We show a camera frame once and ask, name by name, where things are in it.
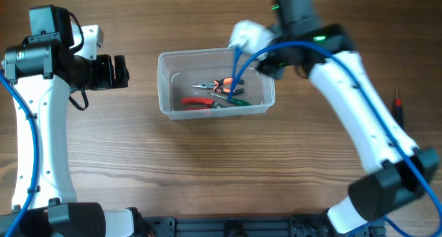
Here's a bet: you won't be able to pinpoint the clear plastic container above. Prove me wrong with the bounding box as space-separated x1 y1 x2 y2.
157 48 276 120

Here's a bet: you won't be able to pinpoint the green handled screwdriver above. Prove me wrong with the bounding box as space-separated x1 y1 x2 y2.
209 92 251 106

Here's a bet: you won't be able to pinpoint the orange black needle-nose pliers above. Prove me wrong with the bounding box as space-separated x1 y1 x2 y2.
190 77 244 95

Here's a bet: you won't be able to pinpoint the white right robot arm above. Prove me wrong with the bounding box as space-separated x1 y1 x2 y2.
259 0 441 234

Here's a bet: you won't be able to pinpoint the red handled cutter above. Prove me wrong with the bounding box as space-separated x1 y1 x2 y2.
181 97 226 111

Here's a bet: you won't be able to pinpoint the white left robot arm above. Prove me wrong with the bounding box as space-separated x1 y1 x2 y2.
1 23 144 236

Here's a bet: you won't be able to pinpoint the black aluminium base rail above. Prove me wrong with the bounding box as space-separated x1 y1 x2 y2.
145 214 340 237

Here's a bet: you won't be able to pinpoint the red black screwdriver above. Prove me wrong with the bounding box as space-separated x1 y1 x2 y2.
394 86 404 128

